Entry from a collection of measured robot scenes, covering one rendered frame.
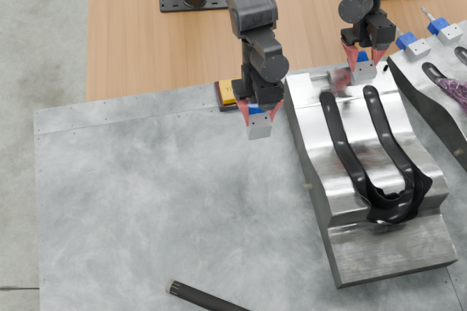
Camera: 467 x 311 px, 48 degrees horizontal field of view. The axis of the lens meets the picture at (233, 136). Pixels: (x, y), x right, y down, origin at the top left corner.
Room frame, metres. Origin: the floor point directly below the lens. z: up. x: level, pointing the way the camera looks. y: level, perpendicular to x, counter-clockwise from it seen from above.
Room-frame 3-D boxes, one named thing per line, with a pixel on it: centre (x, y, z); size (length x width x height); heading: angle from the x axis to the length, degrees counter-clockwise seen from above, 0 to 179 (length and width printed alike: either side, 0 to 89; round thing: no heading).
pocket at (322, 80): (0.71, -0.20, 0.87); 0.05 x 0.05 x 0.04; 15
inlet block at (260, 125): (0.59, -0.04, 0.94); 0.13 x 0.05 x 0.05; 15
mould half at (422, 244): (0.50, -0.31, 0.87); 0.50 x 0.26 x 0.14; 15
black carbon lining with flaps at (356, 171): (0.52, -0.31, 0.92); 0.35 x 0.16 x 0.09; 15
